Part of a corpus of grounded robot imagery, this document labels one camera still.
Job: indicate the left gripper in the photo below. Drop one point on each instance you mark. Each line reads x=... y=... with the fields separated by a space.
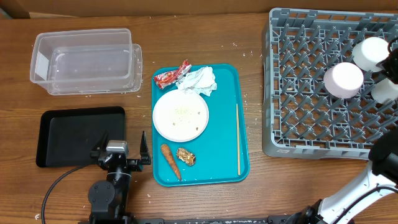
x=135 y=166

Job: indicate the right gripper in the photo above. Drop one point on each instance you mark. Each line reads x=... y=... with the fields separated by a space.
x=390 y=66

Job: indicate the white cup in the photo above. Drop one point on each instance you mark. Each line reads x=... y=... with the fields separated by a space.
x=384 y=91
x=368 y=53

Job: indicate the pink bowl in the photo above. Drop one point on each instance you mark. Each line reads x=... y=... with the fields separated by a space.
x=343 y=80

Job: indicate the pink round plate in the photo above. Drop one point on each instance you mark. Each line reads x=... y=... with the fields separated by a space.
x=179 y=116

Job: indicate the white napkin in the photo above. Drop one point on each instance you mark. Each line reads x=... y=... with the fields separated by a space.
x=201 y=81

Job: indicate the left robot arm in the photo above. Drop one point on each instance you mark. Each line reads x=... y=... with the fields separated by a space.
x=108 y=197

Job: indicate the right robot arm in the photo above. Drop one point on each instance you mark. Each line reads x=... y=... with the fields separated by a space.
x=378 y=179

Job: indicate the grey dishwasher rack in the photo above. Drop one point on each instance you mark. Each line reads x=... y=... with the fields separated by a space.
x=300 y=119

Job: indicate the orange carrot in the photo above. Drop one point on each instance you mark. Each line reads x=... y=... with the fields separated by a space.
x=170 y=159

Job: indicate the black tray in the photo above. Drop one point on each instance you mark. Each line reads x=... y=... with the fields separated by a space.
x=66 y=137

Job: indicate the brown walnut food scrap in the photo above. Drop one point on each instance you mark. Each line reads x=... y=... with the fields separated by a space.
x=186 y=156

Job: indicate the red snack wrapper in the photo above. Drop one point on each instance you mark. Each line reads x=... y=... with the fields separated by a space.
x=167 y=78

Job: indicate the clear plastic bin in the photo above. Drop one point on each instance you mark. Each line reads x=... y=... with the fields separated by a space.
x=86 y=62

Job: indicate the teal serving tray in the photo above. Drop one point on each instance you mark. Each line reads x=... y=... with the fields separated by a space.
x=215 y=148

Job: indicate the wooden chopstick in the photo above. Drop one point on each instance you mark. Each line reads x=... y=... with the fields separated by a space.
x=238 y=140

